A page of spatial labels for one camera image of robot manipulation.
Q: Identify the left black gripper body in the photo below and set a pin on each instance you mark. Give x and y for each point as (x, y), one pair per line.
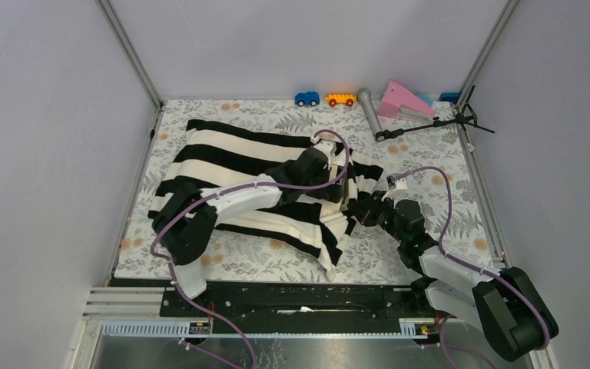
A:
(328, 193)

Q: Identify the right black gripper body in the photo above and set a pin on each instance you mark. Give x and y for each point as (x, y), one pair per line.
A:
(387, 220)

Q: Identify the black white striped pillowcase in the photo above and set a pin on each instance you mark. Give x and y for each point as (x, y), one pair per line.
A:
(218, 154)

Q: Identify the yellow white pillow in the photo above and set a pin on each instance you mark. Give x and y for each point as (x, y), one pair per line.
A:
(345, 193)

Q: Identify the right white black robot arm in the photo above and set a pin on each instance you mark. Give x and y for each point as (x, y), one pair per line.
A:
(503, 304)

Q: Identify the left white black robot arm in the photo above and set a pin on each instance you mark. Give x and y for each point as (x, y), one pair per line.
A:
(184, 225)

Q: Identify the blue toy car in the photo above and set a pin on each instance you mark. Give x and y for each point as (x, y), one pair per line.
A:
(308, 98)

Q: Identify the orange yellow toy car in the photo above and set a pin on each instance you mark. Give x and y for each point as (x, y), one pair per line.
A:
(340, 99)

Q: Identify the grey microphone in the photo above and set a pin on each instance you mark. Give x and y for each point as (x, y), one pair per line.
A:
(364, 98)

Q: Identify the pink triangular block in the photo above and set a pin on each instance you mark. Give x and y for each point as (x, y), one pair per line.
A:
(397, 98)

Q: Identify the black mini tripod stand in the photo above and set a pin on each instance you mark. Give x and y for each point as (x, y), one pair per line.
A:
(465, 116)

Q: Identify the light blue block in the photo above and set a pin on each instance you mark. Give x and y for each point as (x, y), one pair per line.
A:
(425, 98)

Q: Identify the dark blue block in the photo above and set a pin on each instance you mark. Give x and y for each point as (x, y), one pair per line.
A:
(451, 97)

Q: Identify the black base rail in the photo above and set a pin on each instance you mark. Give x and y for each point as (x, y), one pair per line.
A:
(279, 308)

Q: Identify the right aluminium frame post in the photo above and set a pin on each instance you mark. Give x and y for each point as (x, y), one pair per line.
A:
(489, 45)

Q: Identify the aluminium frame post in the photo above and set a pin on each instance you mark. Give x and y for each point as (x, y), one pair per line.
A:
(489, 45)
(123, 39)

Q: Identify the left aluminium frame post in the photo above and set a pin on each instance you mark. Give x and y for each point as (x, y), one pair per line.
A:
(123, 39)

